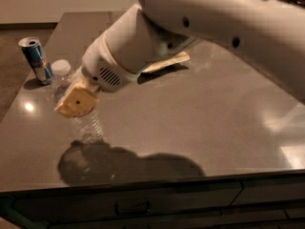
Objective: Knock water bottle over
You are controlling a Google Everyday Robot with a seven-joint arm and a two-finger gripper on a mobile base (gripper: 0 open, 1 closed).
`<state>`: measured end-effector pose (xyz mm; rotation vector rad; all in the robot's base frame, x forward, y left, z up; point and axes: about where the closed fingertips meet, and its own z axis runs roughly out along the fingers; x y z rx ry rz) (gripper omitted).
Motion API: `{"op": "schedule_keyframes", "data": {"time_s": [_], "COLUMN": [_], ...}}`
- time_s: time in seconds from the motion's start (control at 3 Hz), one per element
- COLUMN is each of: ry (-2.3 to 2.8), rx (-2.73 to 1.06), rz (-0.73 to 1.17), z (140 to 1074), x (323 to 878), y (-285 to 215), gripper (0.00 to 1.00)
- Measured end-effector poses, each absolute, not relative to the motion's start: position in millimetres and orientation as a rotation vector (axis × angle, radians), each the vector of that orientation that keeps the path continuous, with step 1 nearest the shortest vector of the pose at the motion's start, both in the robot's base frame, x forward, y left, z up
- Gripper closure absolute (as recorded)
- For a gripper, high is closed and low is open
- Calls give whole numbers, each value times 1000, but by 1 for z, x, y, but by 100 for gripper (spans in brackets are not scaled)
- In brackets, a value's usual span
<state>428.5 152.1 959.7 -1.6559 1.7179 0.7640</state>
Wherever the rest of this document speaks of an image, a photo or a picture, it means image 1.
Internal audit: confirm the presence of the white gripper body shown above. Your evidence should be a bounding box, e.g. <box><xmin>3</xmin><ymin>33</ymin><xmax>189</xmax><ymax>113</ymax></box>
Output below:
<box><xmin>71</xmin><ymin>33</ymin><xmax>139</xmax><ymax>93</ymax></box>

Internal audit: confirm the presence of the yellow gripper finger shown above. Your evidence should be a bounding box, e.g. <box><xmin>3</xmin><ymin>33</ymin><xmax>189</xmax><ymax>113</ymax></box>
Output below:
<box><xmin>54</xmin><ymin>81</ymin><xmax>98</xmax><ymax>118</ymax></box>

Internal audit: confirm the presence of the clear plastic water bottle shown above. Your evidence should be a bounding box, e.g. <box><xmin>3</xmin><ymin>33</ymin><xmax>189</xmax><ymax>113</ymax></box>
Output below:
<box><xmin>51</xmin><ymin>59</ymin><xmax>102</xmax><ymax>143</ymax></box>

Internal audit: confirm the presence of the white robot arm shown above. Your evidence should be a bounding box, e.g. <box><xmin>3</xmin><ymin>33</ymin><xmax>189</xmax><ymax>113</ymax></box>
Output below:
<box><xmin>55</xmin><ymin>0</ymin><xmax>305</xmax><ymax>117</ymax></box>

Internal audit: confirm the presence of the blue silver energy drink can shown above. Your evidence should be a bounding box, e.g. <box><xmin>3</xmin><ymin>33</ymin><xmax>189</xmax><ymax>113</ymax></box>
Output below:
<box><xmin>18</xmin><ymin>37</ymin><xmax>53</xmax><ymax>85</ymax></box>

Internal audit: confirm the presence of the brown yellow chip bag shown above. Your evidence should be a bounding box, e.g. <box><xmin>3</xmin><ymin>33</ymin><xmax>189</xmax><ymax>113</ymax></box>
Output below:
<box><xmin>142</xmin><ymin>52</ymin><xmax>190</xmax><ymax>73</ymax></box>

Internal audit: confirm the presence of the dark right drawer front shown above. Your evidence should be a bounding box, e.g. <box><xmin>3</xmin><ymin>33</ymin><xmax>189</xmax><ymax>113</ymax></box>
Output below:
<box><xmin>233</xmin><ymin>176</ymin><xmax>305</xmax><ymax>205</ymax></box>

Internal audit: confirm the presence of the dark drawer with handle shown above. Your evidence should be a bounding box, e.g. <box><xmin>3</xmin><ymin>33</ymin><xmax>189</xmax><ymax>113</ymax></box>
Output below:
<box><xmin>13</xmin><ymin>182</ymin><xmax>242</xmax><ymax>223</ymax></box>

